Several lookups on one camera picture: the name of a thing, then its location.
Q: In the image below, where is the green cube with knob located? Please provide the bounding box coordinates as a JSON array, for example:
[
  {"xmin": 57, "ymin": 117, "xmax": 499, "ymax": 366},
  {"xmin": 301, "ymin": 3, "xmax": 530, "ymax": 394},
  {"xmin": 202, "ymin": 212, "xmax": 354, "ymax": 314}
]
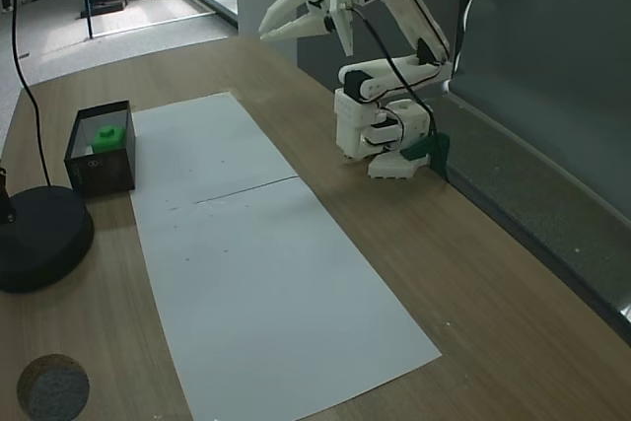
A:
[{"xmin": 92, "ymin": 124, "xmax": 126, "ymax": 154}]

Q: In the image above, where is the dark brown open box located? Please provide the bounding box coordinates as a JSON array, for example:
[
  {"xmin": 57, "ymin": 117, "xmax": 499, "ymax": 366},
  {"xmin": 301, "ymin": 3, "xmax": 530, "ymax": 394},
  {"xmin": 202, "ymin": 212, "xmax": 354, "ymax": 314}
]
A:
[{"xmin": 63, "ymin": 100, "xmax": 137, "ymax": 198}]

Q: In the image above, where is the white paper sheet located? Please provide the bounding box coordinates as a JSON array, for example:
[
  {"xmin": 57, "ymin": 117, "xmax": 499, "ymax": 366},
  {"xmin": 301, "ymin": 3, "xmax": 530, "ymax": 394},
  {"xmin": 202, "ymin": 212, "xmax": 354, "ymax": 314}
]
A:
[
  {"xmin": 128, "ymin": 92, "xmax": 300, "ymax": 208},
  {"xmin": 129, "ymin": 176, "xmax": 443, "ymax": 421}
]

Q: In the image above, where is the green table clamp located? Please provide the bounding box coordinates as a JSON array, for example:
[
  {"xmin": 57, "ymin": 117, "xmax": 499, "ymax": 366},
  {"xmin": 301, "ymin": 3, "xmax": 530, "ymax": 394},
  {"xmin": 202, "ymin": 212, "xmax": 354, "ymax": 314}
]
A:
[{"xmin": 399, "ymin": 131, "xmax": 453, "ymax": 180}]

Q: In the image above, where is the thin black stand pole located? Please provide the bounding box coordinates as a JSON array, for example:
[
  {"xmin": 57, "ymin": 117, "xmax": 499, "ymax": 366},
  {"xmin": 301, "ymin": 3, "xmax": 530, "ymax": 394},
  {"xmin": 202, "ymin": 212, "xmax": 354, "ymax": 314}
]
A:
[{"xmin": 8, "ymin": 0, "xmax": 52, "ymax": 190}]

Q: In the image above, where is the black round stand base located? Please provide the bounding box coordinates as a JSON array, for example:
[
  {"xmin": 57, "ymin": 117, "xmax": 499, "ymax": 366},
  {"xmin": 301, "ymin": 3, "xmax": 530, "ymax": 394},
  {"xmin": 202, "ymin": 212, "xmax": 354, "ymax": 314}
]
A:
[{"xmin": 0, "ymin": 185, "xmax": 96, "ymax": 294}]

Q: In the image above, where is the black device at stand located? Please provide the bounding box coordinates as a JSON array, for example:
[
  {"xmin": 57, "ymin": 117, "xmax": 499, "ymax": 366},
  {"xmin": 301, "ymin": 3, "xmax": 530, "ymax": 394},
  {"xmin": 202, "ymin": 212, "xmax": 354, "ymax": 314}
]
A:
[{"xmin": 0, "ymin": 164, "xmax": 17, "ymax": 226}]

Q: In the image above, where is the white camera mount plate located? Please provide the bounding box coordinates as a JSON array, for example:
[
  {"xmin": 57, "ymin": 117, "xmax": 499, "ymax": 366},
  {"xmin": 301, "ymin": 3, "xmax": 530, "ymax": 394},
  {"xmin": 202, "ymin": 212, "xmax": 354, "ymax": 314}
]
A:
[{"xmin": 322, "ymin": 0, "xmax": 357, "ymax": 59}]

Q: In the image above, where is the black camera cable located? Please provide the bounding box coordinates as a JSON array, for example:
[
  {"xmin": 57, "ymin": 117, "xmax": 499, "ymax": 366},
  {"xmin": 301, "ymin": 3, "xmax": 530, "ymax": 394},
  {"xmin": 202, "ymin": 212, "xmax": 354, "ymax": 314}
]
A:
[{"xmin": 344, "ymin": 5, "xmax": 443, "ymax": 146}]

